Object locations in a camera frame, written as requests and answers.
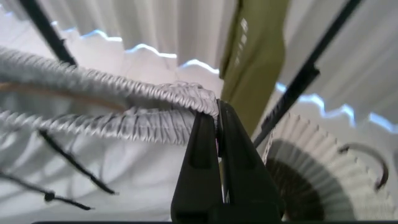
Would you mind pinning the black clothes rack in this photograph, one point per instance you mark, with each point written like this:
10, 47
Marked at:
298, 84

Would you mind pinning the green long-sleeved shirt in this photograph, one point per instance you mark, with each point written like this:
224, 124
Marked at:
255, 62

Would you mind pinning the white laundry basket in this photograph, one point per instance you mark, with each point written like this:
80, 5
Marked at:
311, 149

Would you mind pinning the white curtain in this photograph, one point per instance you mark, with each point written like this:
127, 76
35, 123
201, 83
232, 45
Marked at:
171, 25

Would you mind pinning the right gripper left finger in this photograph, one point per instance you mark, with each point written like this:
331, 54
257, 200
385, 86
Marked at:
199, 180

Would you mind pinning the pale grey shorts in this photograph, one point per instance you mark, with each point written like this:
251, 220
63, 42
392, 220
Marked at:
140, 124

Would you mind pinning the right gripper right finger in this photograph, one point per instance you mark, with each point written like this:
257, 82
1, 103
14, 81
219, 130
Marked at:
248, 183

